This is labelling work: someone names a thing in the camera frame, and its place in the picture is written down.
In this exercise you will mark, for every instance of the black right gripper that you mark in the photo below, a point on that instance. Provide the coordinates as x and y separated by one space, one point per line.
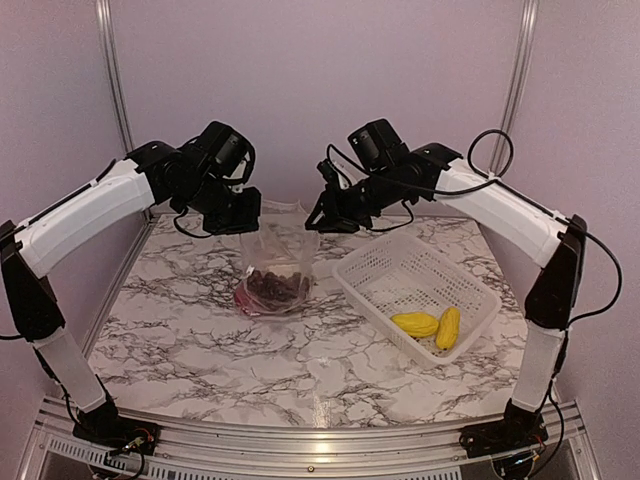
337 219

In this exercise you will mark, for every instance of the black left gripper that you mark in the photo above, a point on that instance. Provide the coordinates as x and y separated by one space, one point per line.
246 220

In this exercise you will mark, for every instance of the clear zip top bag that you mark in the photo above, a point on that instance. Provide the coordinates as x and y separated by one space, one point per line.
281 245

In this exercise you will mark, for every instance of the dark red toy grapes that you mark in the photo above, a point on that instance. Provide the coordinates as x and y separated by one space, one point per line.
269 288

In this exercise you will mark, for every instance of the red toy bell pepper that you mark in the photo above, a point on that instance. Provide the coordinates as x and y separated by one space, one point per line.
243 301

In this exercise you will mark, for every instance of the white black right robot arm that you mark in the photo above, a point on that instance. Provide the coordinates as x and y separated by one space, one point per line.
553 243

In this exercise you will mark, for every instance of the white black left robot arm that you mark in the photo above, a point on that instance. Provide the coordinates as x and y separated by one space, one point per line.
49 279

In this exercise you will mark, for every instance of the white plastic mesh basket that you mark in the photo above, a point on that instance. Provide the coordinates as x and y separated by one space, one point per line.
398 273

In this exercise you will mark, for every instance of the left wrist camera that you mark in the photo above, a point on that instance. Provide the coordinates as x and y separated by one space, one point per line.
235 180

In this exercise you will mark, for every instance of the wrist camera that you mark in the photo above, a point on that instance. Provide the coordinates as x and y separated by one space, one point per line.
333 175
235 180

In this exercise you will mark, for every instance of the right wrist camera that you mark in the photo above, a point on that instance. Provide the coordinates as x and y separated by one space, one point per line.
333 175

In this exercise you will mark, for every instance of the left aluminium frame post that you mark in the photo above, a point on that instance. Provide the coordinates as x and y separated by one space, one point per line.
109 51

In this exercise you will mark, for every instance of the aluminium frame post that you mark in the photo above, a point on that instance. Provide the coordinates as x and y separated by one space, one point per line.
521 65
109 51

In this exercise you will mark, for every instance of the right aluminium frame post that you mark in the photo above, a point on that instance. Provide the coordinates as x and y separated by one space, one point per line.
521 65

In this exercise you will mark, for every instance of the aluminium front rail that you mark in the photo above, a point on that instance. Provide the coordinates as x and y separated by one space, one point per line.
191 449

